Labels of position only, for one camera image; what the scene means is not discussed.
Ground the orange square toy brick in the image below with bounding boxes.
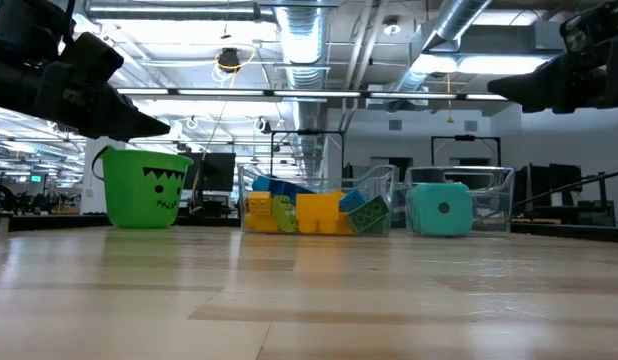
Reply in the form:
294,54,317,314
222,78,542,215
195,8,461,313
336,212,358,235

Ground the black ceiling cable reel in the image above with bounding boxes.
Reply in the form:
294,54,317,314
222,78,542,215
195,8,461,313
216,47,243,74

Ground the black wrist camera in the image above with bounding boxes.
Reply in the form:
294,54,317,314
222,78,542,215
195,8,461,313
559,0,618,54
58,32,125,84

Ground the cyan foam die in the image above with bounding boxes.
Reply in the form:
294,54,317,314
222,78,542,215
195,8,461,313
406,181,474,237

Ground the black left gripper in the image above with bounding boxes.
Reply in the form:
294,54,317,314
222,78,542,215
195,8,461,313
31,62,171,142

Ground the small blue toy block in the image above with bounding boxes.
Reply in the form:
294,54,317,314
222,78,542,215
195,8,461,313
338,188,368,214

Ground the black gantry frame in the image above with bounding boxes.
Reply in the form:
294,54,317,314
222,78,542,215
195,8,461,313
430,133,503,169

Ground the narrow clear plastic bin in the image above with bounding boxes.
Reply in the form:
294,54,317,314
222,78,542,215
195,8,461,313
404,165,516,237

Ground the white square pillar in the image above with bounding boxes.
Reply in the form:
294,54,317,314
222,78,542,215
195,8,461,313
80,135,128,212

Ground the wide clear plastic bin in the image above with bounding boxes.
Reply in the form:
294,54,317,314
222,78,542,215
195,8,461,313
237,163,396,237

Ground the black computer monitor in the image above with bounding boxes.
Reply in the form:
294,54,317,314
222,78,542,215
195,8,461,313
182,152,238,194

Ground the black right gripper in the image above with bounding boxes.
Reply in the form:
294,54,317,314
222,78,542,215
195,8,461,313
487,37,618,115

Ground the long thin black cable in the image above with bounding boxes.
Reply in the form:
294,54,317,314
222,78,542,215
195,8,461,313
513,167,618,206

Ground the bright ceiling light panel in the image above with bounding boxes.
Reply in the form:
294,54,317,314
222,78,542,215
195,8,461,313
411,52,558,77

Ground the long ceiling light strip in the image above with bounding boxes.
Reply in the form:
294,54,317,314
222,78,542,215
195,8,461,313
116,85,510,104

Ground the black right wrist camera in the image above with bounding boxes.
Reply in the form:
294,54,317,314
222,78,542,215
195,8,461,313
559,0,618,54

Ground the slim silver spiral duct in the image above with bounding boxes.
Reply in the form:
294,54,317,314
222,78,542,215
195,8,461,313
393,0,493,96

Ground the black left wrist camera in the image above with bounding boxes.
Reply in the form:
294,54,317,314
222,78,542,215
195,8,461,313
58,32,125,84

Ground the black equipment rack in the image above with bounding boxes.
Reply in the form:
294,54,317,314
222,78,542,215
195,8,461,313
512,163,616,221

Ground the green monster face bucket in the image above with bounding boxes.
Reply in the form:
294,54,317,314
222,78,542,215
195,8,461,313
91,144,194,230

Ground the dark green toy brick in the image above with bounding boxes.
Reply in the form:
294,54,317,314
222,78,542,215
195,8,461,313
347,195,391,234

